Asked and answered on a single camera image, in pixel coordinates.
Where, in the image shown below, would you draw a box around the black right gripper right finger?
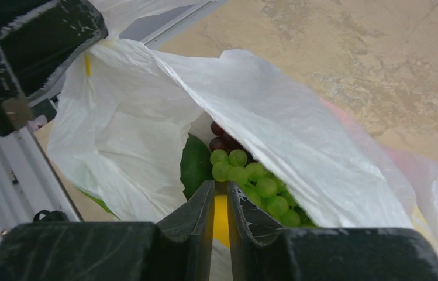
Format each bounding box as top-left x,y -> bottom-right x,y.
227,183 -> 438,280

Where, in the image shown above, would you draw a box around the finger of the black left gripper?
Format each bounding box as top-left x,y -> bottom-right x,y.
0,1 -> 108,136

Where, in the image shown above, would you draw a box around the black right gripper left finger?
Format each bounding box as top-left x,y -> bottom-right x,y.
0,181 -> 214,280

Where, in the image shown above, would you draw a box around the yellow fake fruit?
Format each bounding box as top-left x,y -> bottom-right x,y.
213,194 -> 230,248

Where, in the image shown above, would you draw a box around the white plastic bag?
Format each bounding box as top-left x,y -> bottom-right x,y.
46,0 -> 438,281

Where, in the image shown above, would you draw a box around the green fake grapes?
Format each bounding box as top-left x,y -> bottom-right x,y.
209,149 -> 316,227

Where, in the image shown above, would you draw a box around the green fake leaf fruit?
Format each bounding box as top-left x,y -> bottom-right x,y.
180,134 -> 213,200

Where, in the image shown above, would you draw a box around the dark red fake grapes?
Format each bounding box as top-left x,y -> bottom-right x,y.
209,121 -> 246,153

